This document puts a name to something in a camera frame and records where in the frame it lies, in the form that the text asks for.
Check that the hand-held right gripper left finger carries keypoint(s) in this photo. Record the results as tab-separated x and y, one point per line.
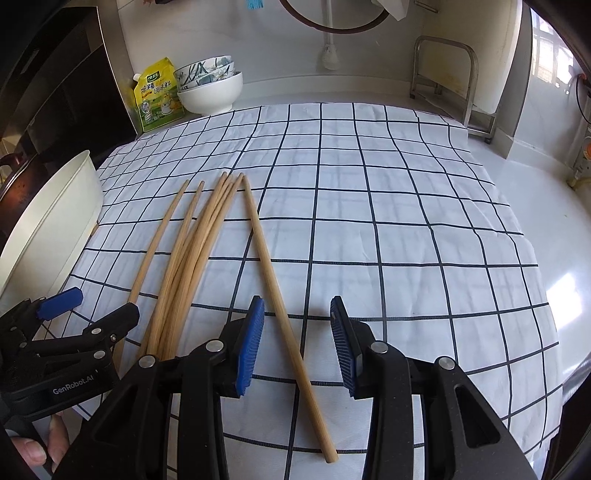
251	346

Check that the white black checked cloth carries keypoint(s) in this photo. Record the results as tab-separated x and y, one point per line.
369	230

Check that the blue silicone brush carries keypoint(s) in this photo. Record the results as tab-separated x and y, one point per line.
254	4

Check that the white hanging utensil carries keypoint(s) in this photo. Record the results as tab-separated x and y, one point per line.
328	55

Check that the white cutting board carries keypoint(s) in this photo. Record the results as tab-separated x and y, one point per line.
498	55

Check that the brown cooking pot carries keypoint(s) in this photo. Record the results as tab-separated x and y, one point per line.
18	194

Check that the cream round basin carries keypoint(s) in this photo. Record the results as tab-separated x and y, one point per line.
51	221

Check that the round wooden-rimmed lid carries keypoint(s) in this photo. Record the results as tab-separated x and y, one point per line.
323	26

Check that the bundle of wooden chopsticks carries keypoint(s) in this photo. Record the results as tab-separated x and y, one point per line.
184	281

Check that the person's left hand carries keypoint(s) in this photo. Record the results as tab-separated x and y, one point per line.
32	452

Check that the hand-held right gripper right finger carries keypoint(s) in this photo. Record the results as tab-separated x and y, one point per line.
344	350

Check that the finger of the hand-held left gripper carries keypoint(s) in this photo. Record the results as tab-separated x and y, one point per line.
60	302
111	323

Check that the single wooden chopstick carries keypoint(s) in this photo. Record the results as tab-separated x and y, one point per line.
282	300

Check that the blue patterned bowl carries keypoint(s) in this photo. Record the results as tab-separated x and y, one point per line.
210	80
203	64

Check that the white ceramic bowl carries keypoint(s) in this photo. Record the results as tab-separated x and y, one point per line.
212	99

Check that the metal rack stand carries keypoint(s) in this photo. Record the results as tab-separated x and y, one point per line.
445	40

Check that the white hanging cloth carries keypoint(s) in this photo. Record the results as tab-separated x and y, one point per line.
392	9

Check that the yellow seasoning pouch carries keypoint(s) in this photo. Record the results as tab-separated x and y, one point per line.
159	101

